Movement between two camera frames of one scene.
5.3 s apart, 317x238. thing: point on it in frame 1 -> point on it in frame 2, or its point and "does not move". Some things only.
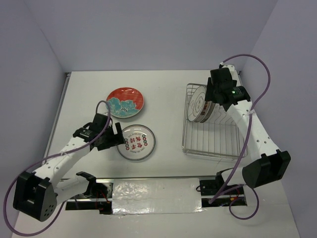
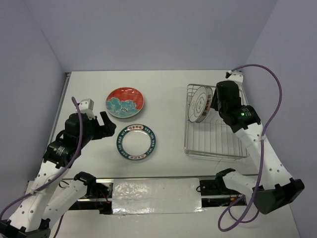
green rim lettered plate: (211, 109) -> (135, 142)
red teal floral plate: (126, 102) does not move
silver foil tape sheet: (150, 196) does not move
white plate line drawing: (196, 103) does not move
